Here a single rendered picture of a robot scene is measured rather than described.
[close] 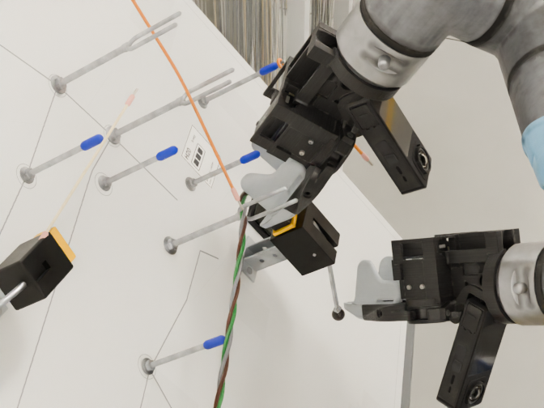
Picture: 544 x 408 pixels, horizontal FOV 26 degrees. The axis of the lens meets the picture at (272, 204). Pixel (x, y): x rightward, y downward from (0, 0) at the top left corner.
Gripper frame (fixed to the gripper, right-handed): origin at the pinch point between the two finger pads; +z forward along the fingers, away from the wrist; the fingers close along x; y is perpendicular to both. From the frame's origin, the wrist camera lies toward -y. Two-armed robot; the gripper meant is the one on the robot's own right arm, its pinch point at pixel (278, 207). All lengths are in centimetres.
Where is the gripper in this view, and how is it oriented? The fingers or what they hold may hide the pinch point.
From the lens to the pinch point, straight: 113.8
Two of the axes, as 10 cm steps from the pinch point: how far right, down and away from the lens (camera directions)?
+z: -4.7, 5.9, 6.6
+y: -8.6, -4.5, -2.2
